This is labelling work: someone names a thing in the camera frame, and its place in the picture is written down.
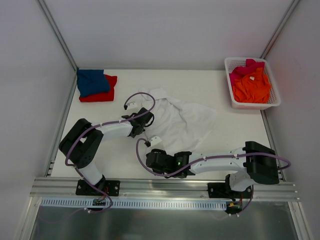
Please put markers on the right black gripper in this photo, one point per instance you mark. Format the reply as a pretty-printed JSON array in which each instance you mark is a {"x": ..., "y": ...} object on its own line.
[{"x": 152, "y": 158}]

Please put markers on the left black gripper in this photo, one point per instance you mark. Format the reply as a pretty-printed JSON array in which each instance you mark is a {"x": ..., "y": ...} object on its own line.
[{"x": 145, "y": 118}]

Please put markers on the white t shirt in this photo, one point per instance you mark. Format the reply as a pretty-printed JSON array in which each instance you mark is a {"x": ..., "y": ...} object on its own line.
[{"x": 181, "y": 125}]

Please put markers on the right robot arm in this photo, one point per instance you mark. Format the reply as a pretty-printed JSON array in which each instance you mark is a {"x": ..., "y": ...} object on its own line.
[{"x": 252, "y": 164}]

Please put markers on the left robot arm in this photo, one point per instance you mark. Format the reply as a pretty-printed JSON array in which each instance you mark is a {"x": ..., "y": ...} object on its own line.
[{"x": 82, "y": 141}]

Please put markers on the folded red t shirt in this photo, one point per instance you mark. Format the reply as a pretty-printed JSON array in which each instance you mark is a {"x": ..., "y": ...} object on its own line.
[{"x": 102, "y": 96}]

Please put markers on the folded blue t shirt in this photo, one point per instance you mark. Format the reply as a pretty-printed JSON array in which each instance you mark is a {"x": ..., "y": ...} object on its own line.
[{"x": 91, "y": 82}]

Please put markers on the pink t shirt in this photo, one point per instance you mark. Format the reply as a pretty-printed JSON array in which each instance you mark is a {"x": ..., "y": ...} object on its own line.
[{"x": 240, "y": 71}]

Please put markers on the orange t shirt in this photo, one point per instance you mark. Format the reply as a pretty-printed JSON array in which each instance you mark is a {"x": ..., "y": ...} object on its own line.
[{"x": 252, "y": 88}]

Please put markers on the white plastic basket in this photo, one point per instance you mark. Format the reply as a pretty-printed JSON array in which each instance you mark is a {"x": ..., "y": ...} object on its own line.
[{"x": 230, "y": 64}]

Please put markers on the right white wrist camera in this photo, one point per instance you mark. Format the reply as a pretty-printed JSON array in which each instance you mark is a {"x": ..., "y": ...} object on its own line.
[{"x": 156, "y": 141}]

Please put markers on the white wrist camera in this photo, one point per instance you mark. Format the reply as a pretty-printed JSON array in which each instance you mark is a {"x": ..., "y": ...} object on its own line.
[
  {"x": 156, "y": 141},
  {"x": 131, "y": 105}
]

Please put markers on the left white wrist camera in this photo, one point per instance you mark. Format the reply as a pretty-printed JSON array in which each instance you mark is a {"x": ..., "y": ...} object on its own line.
[{"x": 131, "y": 105}]

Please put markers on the aluminium mounting rail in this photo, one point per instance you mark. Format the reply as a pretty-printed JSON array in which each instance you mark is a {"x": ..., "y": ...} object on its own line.
[{"x": 163, "y": 189}]

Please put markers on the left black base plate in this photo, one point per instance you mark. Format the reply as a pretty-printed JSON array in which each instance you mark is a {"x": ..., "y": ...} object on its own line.
[{"x": 110, "y": 187}]

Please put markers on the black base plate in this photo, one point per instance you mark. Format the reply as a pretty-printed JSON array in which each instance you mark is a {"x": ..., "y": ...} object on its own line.
[
  {"x": 110, "y": 187},
  {"x": 221, "y": 190}
]

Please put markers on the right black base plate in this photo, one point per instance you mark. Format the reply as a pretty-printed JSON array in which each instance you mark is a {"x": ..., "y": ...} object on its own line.
[{"x": 221, "y": 190}]

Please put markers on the white slotted cable duct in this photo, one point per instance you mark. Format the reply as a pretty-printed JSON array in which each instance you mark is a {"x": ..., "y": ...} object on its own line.
[{"x": 154, "y": 204}]

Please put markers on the left aluminium frame post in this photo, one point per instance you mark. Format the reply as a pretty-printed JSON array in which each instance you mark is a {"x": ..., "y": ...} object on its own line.
[{"x": 57, "y": 33}]

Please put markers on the aluminium frame post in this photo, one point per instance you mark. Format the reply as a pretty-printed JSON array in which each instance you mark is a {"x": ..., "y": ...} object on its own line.
[
  {"x": 57, "y": 33},
  {"x": 280, "y": 27}
]

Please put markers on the right aluminium frame post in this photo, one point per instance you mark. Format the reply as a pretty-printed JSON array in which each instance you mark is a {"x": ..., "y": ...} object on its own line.
[{"x": 280, "y": 27}]

